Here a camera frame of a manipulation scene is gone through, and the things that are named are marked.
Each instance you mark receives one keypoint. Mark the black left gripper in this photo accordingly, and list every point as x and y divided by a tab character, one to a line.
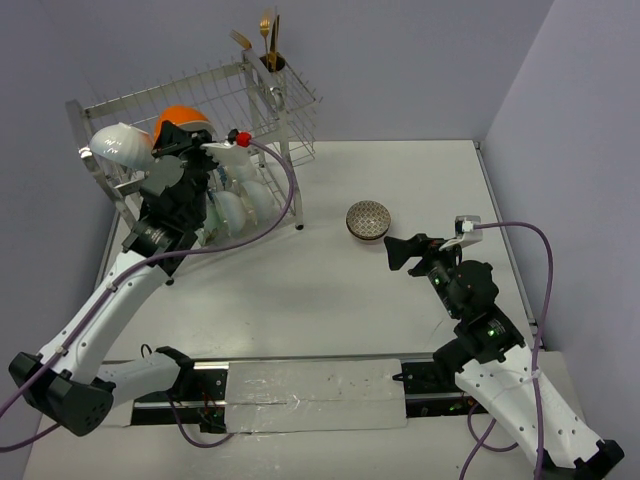
187	145

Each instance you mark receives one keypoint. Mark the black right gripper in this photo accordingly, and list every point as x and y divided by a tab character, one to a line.
398	250

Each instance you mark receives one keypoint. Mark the white orange bottom bowl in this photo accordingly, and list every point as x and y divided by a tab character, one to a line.
185	117

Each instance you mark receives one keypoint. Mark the white bowl brown pattern stack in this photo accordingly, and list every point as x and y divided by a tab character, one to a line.
123	144

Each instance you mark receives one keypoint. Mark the blue floral bowl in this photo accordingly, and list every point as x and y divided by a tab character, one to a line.
222	181

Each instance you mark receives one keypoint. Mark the white bowl orange stack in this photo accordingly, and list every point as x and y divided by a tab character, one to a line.
231	208

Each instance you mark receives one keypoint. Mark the mint bowl gold rim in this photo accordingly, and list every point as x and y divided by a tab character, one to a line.
211	226

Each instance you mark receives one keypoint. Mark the white bowl front stack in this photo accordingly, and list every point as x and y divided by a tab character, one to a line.
260	198

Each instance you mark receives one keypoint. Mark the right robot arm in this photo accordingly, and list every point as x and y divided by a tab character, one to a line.
490	360

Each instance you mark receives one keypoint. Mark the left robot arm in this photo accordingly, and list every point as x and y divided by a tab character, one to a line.
65	380

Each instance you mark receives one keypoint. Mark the stainless steel dish rack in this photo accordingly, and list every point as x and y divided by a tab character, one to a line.
228	95

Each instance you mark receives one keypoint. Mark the brown lattice pattern bowl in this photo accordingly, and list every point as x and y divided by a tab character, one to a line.
368	220

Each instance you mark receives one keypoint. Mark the perforated steel cutlery holder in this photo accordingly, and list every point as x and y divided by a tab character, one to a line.
271	81

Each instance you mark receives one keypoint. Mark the gold knife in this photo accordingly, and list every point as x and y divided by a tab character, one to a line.
273	52

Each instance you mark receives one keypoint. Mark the gold fork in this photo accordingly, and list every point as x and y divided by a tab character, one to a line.
265	28

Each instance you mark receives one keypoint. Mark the taped white cover sheet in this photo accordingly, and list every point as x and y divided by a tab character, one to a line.
309	396

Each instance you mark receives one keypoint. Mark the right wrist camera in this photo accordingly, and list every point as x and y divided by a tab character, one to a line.
467	232

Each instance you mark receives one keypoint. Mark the black mounting rail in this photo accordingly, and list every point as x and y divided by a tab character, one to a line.
201	402

